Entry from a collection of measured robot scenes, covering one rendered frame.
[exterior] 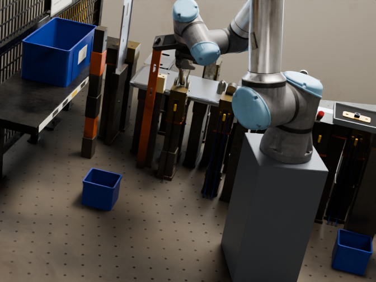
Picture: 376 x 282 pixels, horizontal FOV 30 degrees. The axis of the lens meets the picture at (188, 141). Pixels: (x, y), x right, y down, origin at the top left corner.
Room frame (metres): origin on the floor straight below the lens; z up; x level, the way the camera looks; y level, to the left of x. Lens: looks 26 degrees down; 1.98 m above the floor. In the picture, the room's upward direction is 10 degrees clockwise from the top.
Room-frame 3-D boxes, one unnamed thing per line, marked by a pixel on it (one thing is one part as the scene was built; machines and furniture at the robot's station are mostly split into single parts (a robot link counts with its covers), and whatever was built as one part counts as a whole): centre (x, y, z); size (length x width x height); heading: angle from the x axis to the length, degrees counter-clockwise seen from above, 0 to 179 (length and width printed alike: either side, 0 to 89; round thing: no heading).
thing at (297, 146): (1.81, -0.28, 1.15); 0.15 x 0.15 x 0.10
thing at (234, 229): (1.81, -0.28, 0.90); 0.20 x 0.20 x 0.40; 12
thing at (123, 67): (2.46, 0.30, 0.85); 0.12 x 0.03 x 0.30; 173
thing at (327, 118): (2.14, -0.43, 0.89); 0.12 x 0.07 x 0.38; 173
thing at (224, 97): (2.19, -0.11, 0.88); 0.11 x 0.07 x 0.37; 173
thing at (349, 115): (2.00, -0.50, 1.17); 0.08 x 0.04 x 0.01; 78
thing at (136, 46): (2.58, 0.29, 0.88); 0.08 x 0.08 x 0.36; 83
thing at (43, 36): (2.29, 0.49, 1.10); 0.30 x 0.17 x 0.13; 173
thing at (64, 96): (2.27, 0.49, 1.02); 0.90 x 0.22 x 0.03; 173
